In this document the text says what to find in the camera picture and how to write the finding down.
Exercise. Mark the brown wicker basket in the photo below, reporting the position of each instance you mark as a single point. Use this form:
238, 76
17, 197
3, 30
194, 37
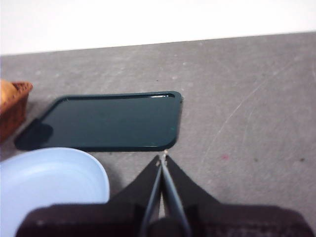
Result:
17, 111

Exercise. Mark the yellow-brown potato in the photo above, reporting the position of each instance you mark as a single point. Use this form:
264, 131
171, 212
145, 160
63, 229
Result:
5, 95

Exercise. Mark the light blue round plate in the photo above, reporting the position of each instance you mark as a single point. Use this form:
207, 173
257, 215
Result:
37, 177

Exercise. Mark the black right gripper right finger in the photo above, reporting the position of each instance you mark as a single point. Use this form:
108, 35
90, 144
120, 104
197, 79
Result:
222, 219

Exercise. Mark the dark green rectangular tray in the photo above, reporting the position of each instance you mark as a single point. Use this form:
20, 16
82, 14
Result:
111, 123

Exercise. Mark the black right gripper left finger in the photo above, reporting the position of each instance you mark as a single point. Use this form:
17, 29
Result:
118, 217

